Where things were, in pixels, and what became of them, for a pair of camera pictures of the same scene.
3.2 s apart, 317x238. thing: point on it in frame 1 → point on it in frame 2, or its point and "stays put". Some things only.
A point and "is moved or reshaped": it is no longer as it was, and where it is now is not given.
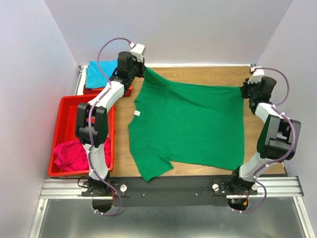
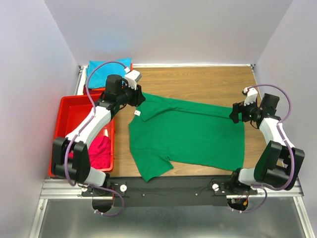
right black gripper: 245,86 → 237,108
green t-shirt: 174,124 is moved or reshaped
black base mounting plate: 172,191 stays put
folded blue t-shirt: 94,78 stays put
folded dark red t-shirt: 86,91 stays put
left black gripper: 142,68 → 138,97
